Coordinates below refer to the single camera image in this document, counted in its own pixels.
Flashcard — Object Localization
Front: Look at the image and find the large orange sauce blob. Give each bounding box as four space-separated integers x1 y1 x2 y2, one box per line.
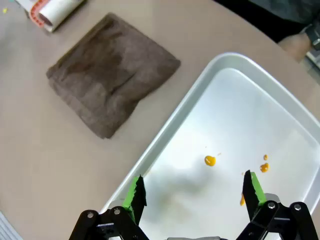
204 155 217 168

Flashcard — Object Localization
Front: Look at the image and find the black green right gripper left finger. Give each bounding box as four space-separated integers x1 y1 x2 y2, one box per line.
68 174 151 240

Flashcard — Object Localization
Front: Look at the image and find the person's left hand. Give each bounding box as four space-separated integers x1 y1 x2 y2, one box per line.
277 32 312 63

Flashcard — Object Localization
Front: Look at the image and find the brown cloth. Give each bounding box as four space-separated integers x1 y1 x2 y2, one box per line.
45 12 182 140

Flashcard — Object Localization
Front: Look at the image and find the white folded stand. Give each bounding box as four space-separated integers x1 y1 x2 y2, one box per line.
14 0 87 33

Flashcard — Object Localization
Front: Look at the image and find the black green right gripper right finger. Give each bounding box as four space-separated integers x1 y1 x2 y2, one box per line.
234 169 320 240

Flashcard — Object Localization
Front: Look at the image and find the silver metal tray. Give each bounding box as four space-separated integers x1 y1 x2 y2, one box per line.
98 51 320 240

